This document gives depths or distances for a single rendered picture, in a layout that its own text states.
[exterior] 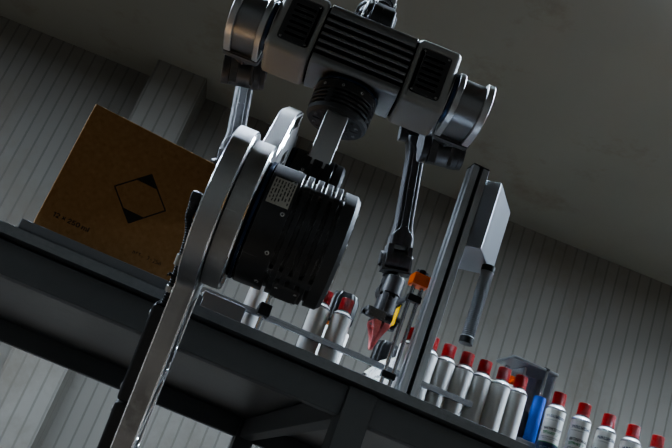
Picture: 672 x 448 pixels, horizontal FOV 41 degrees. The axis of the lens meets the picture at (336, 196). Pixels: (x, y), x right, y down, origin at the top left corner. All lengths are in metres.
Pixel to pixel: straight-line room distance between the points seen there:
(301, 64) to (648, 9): 1.97
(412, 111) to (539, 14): 1.91
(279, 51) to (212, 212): 0.75
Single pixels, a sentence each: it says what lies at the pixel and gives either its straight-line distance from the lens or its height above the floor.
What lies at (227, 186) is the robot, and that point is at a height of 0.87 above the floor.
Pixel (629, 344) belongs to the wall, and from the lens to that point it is 5.63.
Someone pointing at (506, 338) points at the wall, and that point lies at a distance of 5.33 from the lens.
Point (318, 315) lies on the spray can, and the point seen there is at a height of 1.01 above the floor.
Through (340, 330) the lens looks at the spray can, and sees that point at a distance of 2.20.
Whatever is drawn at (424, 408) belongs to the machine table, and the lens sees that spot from 1.78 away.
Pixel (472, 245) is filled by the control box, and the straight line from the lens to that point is 2.21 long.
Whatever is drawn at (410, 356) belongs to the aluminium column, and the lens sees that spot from 2.10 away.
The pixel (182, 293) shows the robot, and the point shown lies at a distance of 1.26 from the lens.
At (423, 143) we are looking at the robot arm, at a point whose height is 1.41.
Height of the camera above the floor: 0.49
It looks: 21 degrees up
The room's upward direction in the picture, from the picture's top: 21 degrees clockwise
